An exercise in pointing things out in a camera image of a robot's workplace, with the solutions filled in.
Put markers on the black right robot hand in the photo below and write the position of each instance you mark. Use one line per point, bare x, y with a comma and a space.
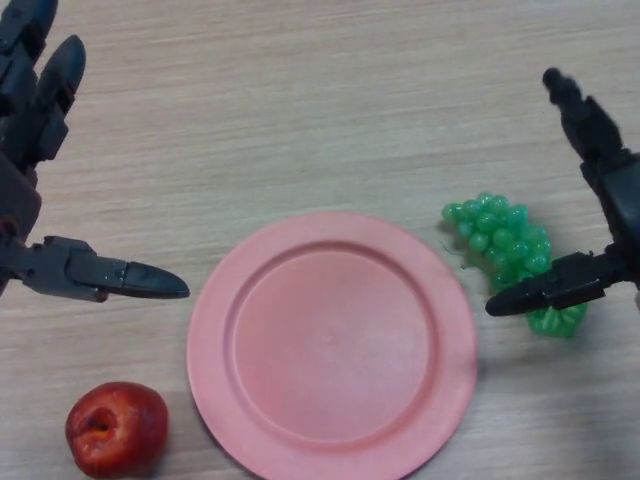
620, 210

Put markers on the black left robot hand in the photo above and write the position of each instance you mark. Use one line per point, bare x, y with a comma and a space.
20, 195

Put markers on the pink round plate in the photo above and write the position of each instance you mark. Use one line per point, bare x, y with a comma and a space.
330, 345

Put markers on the green grapes bunch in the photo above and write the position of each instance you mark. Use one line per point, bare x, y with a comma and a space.
500, 235

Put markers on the red apple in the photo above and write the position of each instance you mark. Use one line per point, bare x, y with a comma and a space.
120, 430

